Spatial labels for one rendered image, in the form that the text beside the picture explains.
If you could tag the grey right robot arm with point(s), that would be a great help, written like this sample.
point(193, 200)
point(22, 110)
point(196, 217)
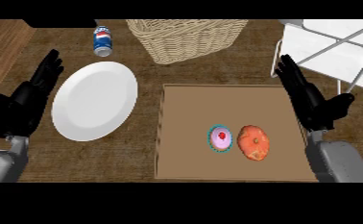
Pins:
point(333, 159)

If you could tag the white oval plate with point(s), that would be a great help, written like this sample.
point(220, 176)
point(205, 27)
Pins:
point(94, 101)

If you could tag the pink cupcake with teal wrapper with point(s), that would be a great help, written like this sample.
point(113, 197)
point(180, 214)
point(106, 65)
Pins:
point(220, 138)

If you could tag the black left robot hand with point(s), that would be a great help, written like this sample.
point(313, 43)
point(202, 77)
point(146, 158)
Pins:
point(25, 101)

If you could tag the black appliance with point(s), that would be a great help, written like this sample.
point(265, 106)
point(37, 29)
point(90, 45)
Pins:
point(59, 23)

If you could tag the orange round fruit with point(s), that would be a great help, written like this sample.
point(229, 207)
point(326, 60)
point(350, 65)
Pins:
point(254, 143)

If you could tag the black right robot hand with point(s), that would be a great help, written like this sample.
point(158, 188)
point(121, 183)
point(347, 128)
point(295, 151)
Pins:
point(308, 103)

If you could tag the wicker basket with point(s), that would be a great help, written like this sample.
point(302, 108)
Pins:
point(184, 38)

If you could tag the blue soda can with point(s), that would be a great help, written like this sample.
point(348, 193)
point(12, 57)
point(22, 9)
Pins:
point(102, 41)

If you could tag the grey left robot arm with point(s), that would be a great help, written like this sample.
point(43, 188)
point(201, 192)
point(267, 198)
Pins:
point(12, 159)

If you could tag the brown flat tray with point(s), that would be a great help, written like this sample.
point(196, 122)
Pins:
point(226, 131)

